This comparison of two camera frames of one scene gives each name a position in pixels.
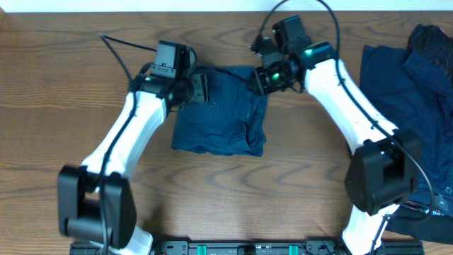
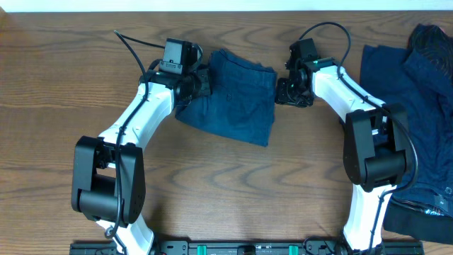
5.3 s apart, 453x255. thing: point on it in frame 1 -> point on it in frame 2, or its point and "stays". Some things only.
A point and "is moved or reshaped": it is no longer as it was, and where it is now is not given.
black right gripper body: (272, 79) -> (290, 93)
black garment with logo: (420, 223) stays
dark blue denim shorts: (233, 121) is moved or reshaped
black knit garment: (434, 42) stays
